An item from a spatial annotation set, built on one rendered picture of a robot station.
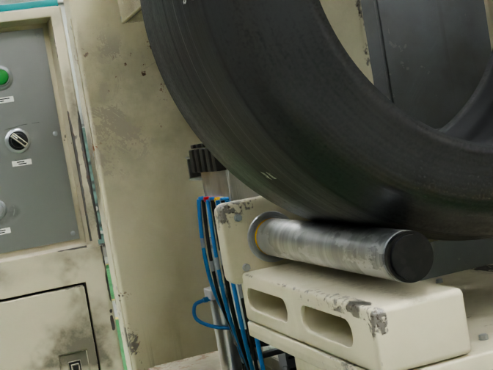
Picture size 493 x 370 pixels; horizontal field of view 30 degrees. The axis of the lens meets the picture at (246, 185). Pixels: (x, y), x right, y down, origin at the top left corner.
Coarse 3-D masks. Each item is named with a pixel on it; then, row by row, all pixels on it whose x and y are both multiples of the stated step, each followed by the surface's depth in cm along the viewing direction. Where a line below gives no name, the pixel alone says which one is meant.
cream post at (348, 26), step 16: (320, 0) 115; (336, 0) 116; (352, 0) 117; (336, 16) 116; (352, 16) 117; (336, 32) 116; (352, 32) 117; (352, 48) 117; (368, 64) 118; (304, 368) 124
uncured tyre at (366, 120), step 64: (256, 0) 74; (192, 64) 83; (256, 64) 76; (320, 64) 75; (192, 128) 95; (256, 128) 79; (320, 128) 77; (384, 128) 77; (448, 128) 110; (320, 192) 82; (384, 192) 80; (448, 192) 80
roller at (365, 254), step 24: (264, 240) 106; (288, 240) 99; (312, 240) 93; (336, 240) 87; (360, 240) 83; (384, 240) 79; (408, 240) 78; (336, 264) 88; (360, 264) 83; (384, 264) 78; (408, 264) 78
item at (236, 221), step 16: (224, 208) 109; (240, 208) 109; (256, 208) 110; (272, 208) 110; (224, 224) 109; (240, 224) 109; (256, 224) 110; (224, 240) 109; (240, 240) 109; (432, 240) 118; (224, 256) 110; (240, 256) 109; (256, 256) 110; (272, 256) 110; (224, 272) 111; (240, 272) 109
